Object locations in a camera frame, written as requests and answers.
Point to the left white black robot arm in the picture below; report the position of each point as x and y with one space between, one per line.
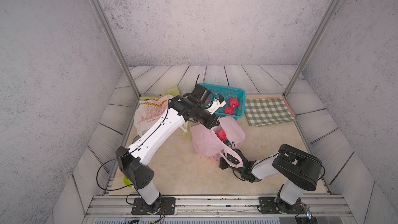
199 106

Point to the yellow-green avocado plastic bag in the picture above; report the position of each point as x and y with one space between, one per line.
174 93

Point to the left aluminium frame post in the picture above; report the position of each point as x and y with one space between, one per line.
97 8

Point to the green checkered cloth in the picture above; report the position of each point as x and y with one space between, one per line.
262 112

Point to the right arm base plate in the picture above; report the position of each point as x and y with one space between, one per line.
268 205

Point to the aluminium frame post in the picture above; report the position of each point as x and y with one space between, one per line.
325 20
97 8

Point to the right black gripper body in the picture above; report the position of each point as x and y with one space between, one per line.
224 164

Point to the teal plastic basket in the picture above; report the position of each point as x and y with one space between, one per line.
228 93

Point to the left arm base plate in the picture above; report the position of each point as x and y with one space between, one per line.
162 205

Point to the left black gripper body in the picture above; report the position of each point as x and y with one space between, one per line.
207 119

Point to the lime green plastic cup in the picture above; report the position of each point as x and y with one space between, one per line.
127 182

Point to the right aluminium frame post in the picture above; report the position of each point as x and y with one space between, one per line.
325 20

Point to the pink strawberry plastic bag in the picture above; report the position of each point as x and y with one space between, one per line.
206 143

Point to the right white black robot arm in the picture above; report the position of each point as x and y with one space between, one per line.
302 171

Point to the red apple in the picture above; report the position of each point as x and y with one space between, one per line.
221 135
229 110
233 102

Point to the white plastic bag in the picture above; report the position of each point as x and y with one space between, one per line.
152 113

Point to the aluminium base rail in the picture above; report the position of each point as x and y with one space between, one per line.
222 206

